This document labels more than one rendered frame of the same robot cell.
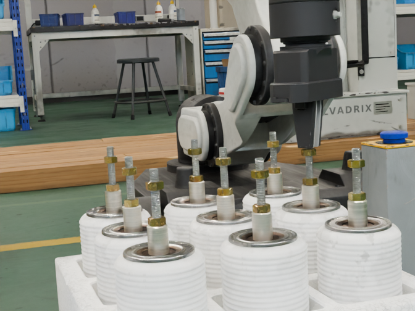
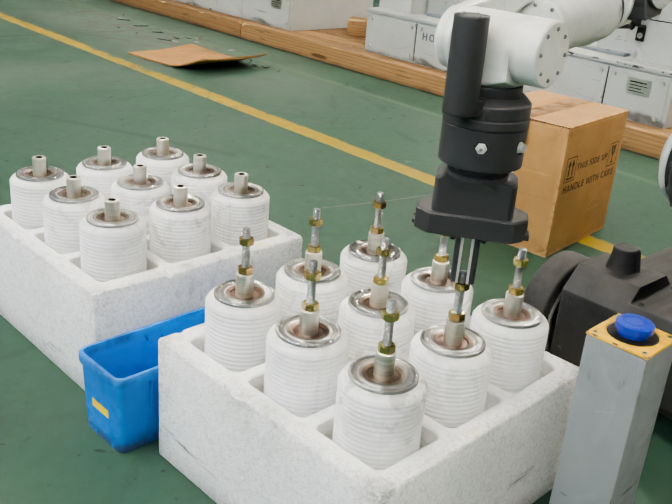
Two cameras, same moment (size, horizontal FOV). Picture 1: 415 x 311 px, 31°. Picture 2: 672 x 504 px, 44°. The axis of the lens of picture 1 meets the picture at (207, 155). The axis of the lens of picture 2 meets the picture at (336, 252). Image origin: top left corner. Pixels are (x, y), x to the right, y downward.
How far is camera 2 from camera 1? 0.96 m
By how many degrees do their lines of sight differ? 61
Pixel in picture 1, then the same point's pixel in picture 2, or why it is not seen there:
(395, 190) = (585, 388)
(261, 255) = (269, 340)
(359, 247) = (340, 389)
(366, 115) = not seen: outside the picture
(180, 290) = (217, 327)
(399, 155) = (601, 350)
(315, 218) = (418, 351)
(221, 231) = (342, 310)
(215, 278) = not seen: hidden behind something
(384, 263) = (352, 419)
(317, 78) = (454, 211)
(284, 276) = (277, 369)
